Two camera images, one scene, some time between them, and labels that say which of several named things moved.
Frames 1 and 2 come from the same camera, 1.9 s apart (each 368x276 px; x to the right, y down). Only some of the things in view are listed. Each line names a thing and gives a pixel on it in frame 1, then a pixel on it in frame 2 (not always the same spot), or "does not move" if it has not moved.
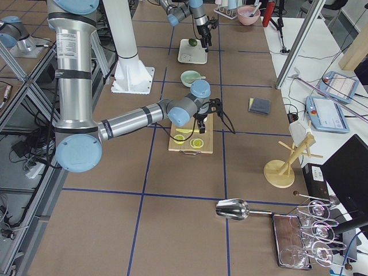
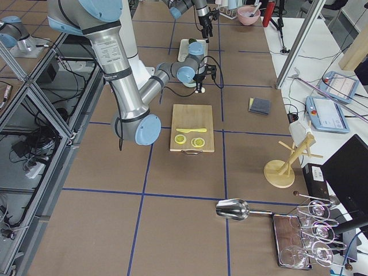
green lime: x=192 y=42 does not move
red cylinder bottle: x=267 y=17 does not move
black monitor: x=347 y=171 does not move
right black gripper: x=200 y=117 to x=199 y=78
